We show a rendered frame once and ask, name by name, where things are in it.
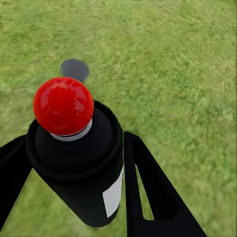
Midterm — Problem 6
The pesticide atomizer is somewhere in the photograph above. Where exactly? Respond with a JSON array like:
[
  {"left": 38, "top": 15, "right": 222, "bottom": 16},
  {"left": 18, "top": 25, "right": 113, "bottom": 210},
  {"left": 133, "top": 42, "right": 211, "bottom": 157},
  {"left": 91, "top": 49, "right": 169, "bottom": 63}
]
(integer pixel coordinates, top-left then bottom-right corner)
[{"left": 26, "top": 59, "right": 124, "bottom": 228}]

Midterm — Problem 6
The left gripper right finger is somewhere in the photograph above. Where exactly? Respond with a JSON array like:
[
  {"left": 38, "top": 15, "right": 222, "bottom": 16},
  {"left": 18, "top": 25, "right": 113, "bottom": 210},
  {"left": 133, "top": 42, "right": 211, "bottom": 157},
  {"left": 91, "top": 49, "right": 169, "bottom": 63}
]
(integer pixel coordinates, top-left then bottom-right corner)
[{"left": 123, "top": 131, "right": 207, "bottom": 237}]

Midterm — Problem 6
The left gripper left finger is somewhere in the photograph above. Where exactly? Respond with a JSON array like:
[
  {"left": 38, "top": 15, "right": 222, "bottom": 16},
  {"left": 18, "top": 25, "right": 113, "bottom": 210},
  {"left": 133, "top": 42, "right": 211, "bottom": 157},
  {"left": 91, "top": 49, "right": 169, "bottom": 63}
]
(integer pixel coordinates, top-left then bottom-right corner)
[{"left": 0, "top": 135, "right": 33, "bottom": 232}]

